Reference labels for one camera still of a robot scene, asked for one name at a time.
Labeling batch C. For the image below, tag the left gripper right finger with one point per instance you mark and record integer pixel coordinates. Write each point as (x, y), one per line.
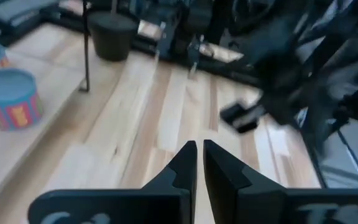
(225, 186)

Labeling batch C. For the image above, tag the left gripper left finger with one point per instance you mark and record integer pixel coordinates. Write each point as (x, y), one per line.
(179, 177)

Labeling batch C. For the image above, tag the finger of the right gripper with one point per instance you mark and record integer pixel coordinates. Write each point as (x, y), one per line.
(249, 126)
(233, 112)

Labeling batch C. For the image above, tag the teal pink short can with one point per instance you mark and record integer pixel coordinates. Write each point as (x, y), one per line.
(14, 112)

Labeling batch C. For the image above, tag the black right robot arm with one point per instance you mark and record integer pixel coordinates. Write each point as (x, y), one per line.
(275, 71)

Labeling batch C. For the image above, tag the black table rig frame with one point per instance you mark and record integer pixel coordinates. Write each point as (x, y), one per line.
(222, 67)

